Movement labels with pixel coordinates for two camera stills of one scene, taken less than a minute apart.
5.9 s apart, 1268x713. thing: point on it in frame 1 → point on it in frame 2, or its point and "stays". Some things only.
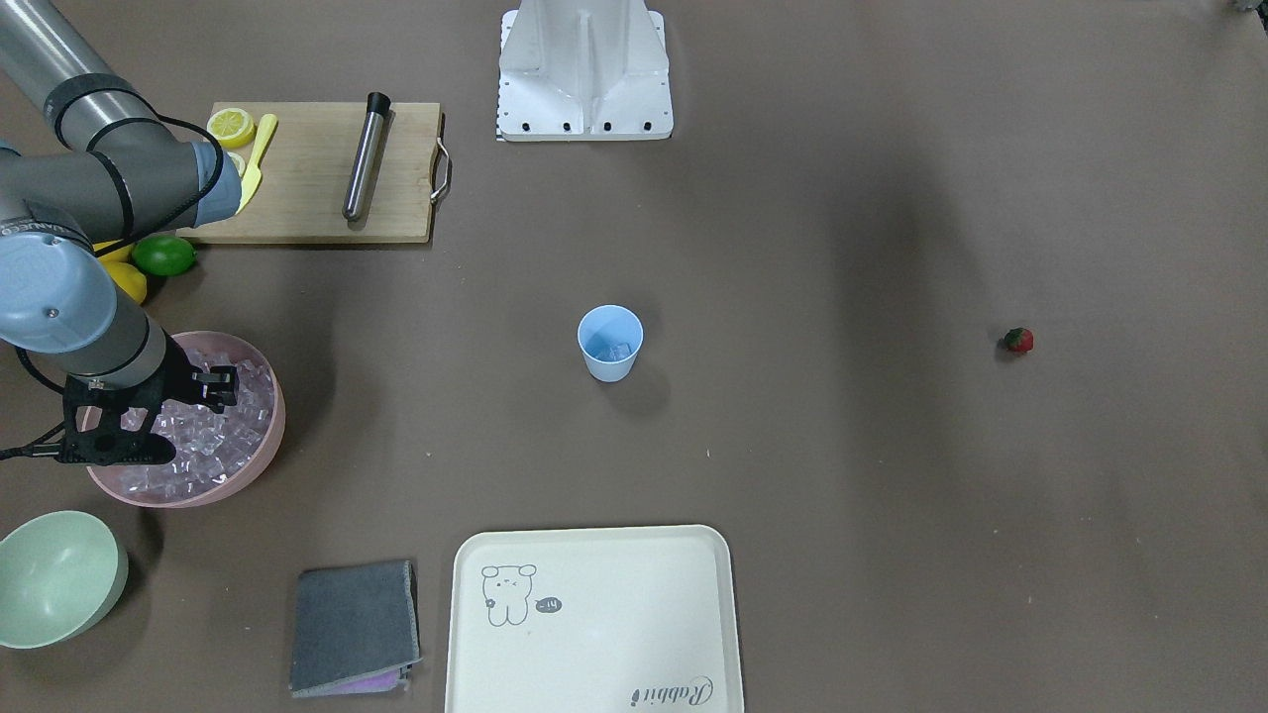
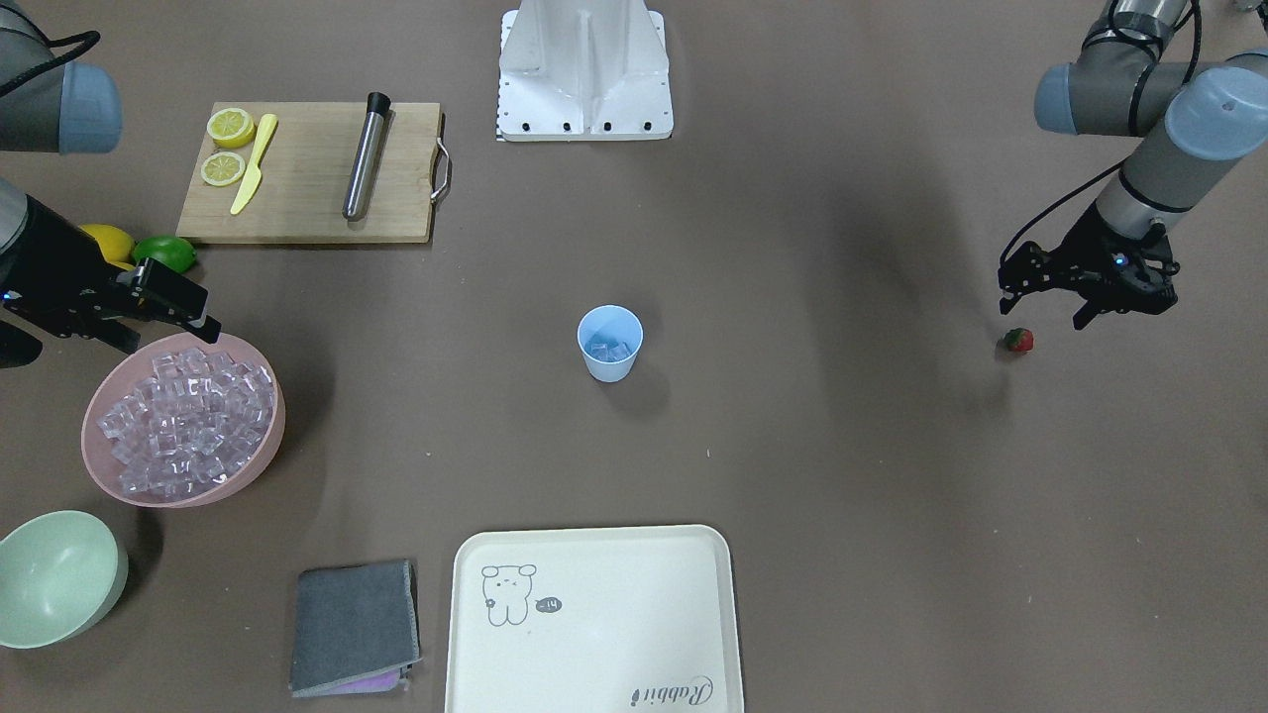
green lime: [163, 255] stays
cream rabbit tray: [628, 619] stays
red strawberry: [1019, 339] stays
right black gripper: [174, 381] → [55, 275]
